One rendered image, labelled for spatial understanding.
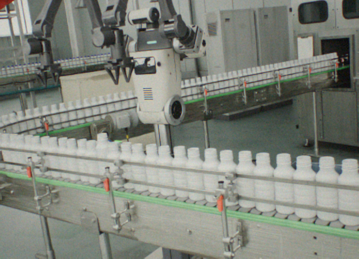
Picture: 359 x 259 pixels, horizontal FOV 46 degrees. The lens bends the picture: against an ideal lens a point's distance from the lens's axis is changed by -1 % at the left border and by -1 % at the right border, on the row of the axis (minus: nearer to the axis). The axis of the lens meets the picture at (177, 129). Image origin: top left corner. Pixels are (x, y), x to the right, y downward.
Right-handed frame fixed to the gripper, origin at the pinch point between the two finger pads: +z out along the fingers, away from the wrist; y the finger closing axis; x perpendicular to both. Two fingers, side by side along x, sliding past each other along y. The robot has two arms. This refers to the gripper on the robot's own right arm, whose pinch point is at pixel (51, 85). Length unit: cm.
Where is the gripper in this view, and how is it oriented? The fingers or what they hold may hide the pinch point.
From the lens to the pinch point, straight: 202.9
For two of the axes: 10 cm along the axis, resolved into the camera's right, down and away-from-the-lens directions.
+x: 8.1, 0.3, -5.8
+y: -5.7, 2.2, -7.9
